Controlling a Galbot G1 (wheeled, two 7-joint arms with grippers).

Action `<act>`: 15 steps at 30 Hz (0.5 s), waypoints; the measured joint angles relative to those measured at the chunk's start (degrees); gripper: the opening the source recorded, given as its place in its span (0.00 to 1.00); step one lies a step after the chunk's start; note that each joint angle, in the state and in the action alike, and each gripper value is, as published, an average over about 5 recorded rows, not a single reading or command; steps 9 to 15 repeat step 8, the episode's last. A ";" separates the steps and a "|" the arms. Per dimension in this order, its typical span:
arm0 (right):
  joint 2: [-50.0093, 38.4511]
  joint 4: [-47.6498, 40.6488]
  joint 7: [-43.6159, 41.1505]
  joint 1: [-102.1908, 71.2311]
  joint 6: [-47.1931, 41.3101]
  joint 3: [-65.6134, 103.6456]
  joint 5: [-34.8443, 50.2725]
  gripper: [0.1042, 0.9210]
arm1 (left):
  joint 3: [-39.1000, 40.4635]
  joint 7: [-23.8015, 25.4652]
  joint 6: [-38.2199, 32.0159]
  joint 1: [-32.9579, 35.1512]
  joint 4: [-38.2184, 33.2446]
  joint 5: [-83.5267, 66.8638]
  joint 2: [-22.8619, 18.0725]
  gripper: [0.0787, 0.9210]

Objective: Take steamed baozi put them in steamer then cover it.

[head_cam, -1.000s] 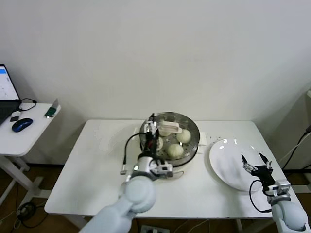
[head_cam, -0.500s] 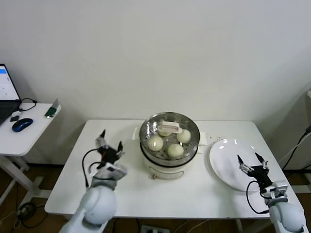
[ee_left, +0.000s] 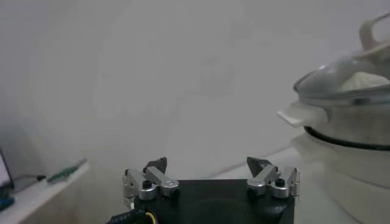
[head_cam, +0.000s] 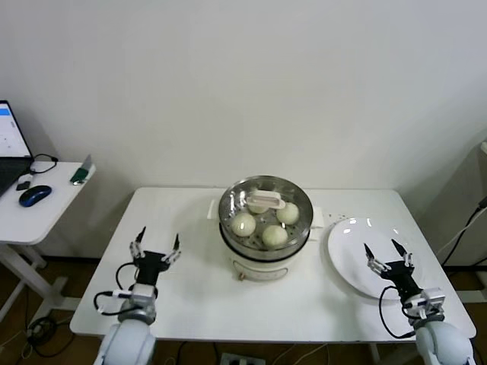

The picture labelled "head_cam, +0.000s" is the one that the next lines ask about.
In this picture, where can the round glass pot lid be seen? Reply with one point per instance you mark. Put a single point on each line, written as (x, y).
(266, 199)

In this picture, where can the perforated steel steamer basket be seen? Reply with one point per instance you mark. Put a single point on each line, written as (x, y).
(266, 255)

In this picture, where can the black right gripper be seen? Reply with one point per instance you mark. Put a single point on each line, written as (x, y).
(401, 279)

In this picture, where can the green and silver tool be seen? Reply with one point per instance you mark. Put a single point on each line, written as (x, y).
(78, 175)

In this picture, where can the white electric cooker pot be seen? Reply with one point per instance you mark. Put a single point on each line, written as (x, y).
(258, 272)

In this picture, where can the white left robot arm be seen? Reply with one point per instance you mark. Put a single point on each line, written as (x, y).
(129, 338)

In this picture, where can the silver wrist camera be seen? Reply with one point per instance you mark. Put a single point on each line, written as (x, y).
(144, 292)
(428, 300)

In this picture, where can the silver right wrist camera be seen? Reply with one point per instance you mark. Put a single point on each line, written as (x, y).
(428, 300)

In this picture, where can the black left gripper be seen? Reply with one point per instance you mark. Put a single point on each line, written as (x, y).
(150, 266)

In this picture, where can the white round plate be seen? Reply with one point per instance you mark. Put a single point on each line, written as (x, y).
(350, 243)

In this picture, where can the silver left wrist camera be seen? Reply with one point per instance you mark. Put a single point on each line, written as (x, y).
(144, 292)

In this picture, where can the black laptop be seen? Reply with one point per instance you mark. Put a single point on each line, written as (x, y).
(11, 129)

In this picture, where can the small black adapter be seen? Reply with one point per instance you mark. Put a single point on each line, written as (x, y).
(21, 186)

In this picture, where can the white steamed baozi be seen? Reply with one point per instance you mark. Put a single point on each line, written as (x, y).
(258, 209)
(274, 237)
(243, 225)
(288, 213)

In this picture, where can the white side desk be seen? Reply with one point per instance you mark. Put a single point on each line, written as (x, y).
(42, 220)

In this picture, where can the blue computer mouse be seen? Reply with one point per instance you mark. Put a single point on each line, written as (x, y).
(35, 195)

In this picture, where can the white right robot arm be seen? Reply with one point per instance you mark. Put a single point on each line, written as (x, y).
(441, 346)

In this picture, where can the white power strip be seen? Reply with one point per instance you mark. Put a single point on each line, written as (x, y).
(239, 359)

